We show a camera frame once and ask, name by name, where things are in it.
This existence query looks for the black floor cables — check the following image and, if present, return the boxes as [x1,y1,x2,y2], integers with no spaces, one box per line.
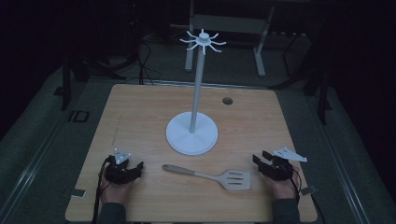
[135,38,163,86]

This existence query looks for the white hook stand round base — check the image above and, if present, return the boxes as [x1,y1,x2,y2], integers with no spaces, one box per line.
[165,28,227,156]

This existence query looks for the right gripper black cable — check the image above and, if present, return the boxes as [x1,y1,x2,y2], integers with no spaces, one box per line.
[290,166,327,224]

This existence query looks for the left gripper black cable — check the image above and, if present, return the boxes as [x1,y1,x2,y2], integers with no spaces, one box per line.
[91,155,114,224]

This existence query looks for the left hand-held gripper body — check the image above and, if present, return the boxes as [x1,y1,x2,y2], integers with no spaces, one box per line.
[104,147,135,185]

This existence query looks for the grey metal desk frame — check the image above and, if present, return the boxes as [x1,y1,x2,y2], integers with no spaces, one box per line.
[184,0,276,78]

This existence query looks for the black metal stand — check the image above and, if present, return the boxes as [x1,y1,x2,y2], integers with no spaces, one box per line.
[53,46,127,112]
[270,29,333,126]

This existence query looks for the person's left hand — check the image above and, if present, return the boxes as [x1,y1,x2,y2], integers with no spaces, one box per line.
[98,170,138,205]

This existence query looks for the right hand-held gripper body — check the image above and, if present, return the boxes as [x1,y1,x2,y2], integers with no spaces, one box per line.
[257,147,308,182]

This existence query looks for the grey slotted spatula wooden handle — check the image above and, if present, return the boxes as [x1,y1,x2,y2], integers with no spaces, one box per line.
[162,163,252,191]

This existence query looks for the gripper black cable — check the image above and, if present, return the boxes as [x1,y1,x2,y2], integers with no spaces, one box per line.
[290,166,327,224]
[91,155,114,224]

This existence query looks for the person's right hand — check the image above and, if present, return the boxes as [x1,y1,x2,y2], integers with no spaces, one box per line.
[268,166,303,201]

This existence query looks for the grey tape piece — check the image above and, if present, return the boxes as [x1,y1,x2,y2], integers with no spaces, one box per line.
[300,185,318,197]
[70,188,87,199]

